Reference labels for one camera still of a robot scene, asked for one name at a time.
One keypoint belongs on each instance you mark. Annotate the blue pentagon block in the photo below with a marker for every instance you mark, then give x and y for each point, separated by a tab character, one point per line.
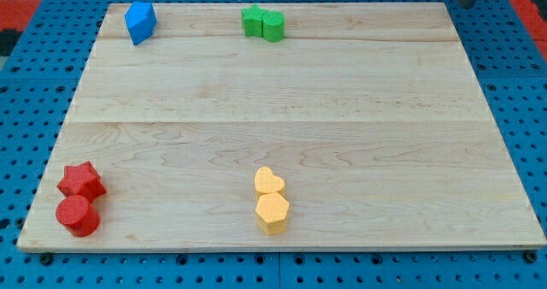
140	21

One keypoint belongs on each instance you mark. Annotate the yellow hexagon block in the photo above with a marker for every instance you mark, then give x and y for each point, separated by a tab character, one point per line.
271	213

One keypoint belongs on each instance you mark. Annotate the green star block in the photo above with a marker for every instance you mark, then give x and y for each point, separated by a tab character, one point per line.
251	18

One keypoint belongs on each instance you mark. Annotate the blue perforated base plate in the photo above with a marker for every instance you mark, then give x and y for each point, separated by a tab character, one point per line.
37	85

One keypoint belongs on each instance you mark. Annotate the green cylinder block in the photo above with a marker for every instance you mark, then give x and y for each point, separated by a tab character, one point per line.
273	26

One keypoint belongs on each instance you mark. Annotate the wooden board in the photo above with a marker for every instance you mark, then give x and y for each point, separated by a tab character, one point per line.
370	112

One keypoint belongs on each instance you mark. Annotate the red cylinder block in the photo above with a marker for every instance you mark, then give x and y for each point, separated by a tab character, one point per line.
77	215

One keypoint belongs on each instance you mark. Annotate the red star block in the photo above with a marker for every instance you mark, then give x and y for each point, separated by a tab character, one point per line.
82	180

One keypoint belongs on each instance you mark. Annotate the yellow heart block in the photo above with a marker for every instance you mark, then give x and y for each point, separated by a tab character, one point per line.
267	182

